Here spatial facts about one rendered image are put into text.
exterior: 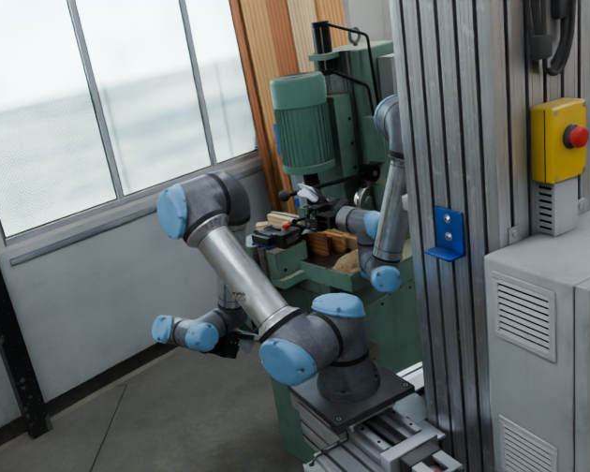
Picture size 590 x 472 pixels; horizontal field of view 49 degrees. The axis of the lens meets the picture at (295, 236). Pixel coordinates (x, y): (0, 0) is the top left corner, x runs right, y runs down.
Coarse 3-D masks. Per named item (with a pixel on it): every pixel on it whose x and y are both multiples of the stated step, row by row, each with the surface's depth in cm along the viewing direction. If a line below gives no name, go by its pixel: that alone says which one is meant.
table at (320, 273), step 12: (312, 252) 216; (336, 252) 213; (348, 252) 211; (312, 264) 206; (324, 264) 204; (288, 276) 207; (300, 276) 209; (312, 276) 208; (324, 276) 203; (336, 276) 199; (348, 276) 194; (360, 276) 196; (348, 288) 196; (360, 288) 197
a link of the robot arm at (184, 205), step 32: (192, 192) 145; (224, 192) 150; (160, 224) 150; (192, 224) 143; (224, 224) 146; (224, 256) 142; (256, 288) 140; (256, 320) 140; (288, 320) 136; (320, 320) 140; (288, 352) 132; (320, 352) 136; (288, 384) 137
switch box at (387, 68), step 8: (384, 56) 212; (392, 56) 210; (384, 64) 213; (392, 64) 211; (384, 72) 214; (392, 72) 211; (384, 80) 215; (392, 80) 212; (384, 88) 216; (392, 88) 213; (384, 96) 217
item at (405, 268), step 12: (408, 240) 240; (408, 252) 229; (408, 264) 226; (408, 276) 227; (288, 288) 220; (300, 288) 215; (372, 288) 214; (288, 300) 223; (300, 300) 218; (312, 300) 212; (372, 300) 215; (312, 312) 215
